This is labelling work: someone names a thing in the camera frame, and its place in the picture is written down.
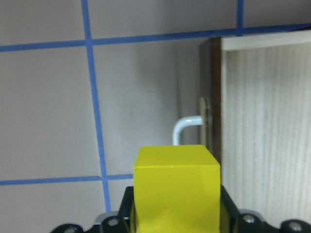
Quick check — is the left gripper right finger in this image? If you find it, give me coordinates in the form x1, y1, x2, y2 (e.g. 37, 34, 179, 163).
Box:
220, 185, 311, 233

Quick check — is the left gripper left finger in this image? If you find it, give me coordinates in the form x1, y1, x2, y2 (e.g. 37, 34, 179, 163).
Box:
52, 186, 136, 233

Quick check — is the yellow cube block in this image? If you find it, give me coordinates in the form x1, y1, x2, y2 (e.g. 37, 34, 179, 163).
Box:
133, 145, 221, 233

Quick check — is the light wood drawer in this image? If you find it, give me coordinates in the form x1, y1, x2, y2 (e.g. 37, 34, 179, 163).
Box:
199, 30, 311, 225

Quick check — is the metal drawer handle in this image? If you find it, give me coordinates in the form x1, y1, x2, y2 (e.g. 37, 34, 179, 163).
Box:
172, 97, 212, 150

